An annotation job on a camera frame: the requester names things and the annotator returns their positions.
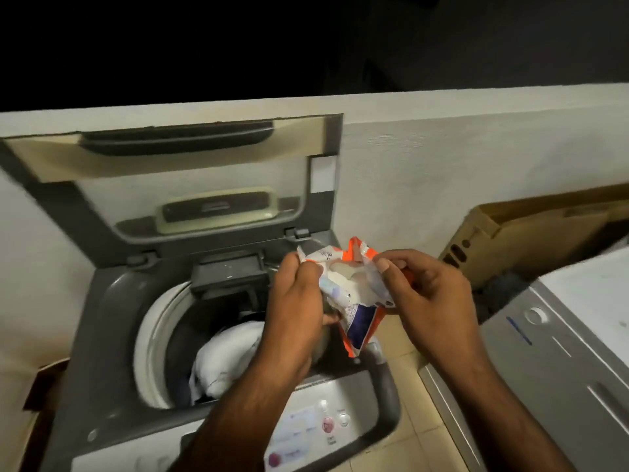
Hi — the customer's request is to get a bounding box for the person's right hand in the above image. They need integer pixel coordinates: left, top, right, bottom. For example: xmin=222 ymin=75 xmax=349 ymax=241
xmin=373 ymin=249 xmax=485 ymax=369

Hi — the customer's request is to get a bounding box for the person's left hand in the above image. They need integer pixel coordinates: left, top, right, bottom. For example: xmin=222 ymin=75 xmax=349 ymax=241
xmin=261 ymin=251 xmax=341 ymax=373

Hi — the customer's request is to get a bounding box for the orange white detergent packet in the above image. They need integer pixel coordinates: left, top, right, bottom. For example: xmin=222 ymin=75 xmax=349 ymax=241
xmin=297 ymin=237 xmax=414 ymax=358

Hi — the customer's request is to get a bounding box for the person's left forearm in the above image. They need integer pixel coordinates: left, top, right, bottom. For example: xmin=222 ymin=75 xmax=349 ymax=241
xmin=169 ymin=351 xmax=315 ymax=472

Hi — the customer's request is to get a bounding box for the person's right forearm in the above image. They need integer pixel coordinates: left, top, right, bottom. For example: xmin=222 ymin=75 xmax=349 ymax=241
xmin=432 ymin=334 xmax=578 ymax=472

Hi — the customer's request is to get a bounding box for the dark detergent drawer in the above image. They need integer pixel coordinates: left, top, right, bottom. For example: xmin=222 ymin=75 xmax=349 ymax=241
xmin=190 ymin=250 xmax=277 ymax=296

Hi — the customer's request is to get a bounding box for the white cloth in drum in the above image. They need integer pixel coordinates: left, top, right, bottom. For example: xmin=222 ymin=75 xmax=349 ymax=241
xmin=189 ymin=320 xmax=266 ymax=403

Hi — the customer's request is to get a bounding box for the brown cardboard box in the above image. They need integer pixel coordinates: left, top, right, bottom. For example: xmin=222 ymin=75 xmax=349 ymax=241
xmin=438 ymin=183 xmax=629 ymax=291

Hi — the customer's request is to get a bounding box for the grey washing machine lid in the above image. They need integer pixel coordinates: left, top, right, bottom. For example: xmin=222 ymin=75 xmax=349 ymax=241
xmin=0 ymin=114 xmax=344 ymax=269

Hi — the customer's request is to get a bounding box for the grey top-load washing machine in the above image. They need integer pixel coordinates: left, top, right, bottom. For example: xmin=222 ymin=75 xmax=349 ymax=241
xmin=40 ymin=230 xmax=401 ymax=472

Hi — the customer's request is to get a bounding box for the white grey washing machine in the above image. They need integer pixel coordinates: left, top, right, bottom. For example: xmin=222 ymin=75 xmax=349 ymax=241
xmin=418 ymin=248 xmax=629 ymax=472

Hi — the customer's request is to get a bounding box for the brown cardboard piece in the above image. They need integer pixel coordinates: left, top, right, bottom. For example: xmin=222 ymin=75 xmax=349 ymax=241
xmin=20 ymin=358 xmax=70 ymax=472

